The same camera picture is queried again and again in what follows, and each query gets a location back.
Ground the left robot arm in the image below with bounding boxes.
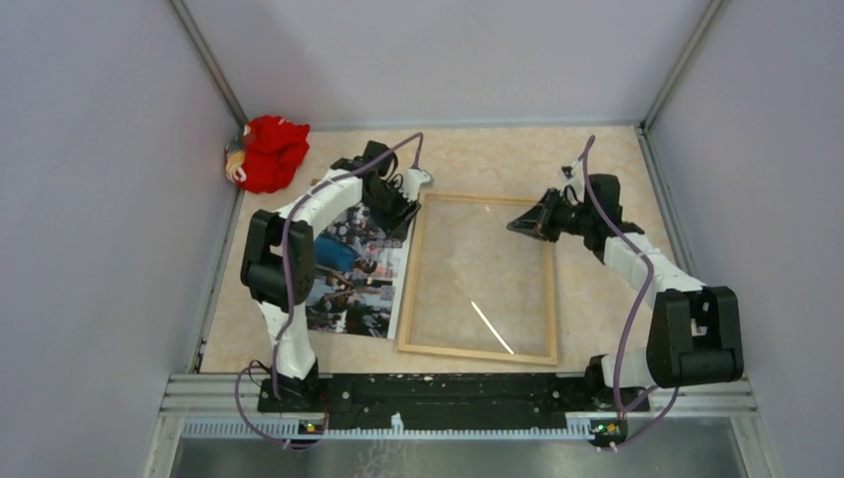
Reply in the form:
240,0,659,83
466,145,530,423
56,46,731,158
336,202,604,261
240,141,433,412

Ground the transparent plastic sheet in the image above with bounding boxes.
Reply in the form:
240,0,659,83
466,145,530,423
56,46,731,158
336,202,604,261
409,198,551,358

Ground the wooden picture frame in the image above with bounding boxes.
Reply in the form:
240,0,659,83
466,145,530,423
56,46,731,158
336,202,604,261
396,191,559,366

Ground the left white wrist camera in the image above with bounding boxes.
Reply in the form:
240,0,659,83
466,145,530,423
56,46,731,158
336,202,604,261
401,168,434,200

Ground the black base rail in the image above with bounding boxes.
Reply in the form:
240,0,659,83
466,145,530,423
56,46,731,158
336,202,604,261
257,372,616,431

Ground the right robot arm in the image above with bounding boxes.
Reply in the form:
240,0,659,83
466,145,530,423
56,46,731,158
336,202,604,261
507,173,744,410

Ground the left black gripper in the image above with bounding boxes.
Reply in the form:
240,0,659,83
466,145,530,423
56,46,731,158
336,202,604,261
362,180,421,242

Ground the red crumpled cloth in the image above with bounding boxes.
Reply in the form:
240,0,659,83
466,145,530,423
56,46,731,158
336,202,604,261
224,116,311,194

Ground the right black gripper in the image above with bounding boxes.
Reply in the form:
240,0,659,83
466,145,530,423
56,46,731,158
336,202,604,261
507,188,593,244

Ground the printed photo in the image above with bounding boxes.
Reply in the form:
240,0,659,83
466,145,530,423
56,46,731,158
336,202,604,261
306,203,410,340

